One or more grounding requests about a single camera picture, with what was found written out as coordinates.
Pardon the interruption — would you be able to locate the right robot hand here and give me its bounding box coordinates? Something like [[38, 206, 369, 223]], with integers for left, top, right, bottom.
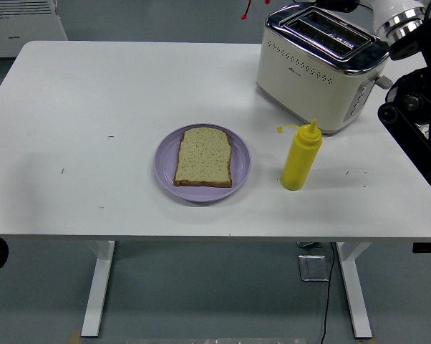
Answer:
[[319, 0, 426, 29]]

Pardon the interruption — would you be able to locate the red squeeze bottle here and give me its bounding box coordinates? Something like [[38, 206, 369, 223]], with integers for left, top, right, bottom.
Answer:
[[240, 0, 273, 20]]

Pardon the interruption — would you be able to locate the slice of speckled bread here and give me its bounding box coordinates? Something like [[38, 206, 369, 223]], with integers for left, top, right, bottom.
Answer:
[[173, 127, 233, 188]]

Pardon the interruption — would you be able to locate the cream and chrome toaster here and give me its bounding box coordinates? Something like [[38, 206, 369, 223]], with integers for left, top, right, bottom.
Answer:
[[255, 1, 394, 136]]

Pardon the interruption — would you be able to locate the yellow squeeze bottle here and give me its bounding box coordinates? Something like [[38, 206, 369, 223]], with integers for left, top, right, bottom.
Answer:
[[276, 118, 324, 191]]

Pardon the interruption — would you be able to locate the metal floor socket plate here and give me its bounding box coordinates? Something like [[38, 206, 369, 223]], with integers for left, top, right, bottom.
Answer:
[[297, 254, 331, 283]]

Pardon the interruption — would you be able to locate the purple round plate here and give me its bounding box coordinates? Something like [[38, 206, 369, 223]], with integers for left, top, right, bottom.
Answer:
[[153, 123, 252, 204]]

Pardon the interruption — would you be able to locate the white table leg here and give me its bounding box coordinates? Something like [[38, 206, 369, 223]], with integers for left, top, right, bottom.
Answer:
[[336, 242, 373, 339], [80, 240, 116, 338]]

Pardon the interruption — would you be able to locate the white appliance with vents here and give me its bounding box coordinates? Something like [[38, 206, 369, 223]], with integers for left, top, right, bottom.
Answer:
[[0, 0, 69, 59]]

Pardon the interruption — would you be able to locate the black floor cable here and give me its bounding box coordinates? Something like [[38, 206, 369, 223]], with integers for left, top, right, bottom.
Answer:
[[320, 242, 336, 344]]

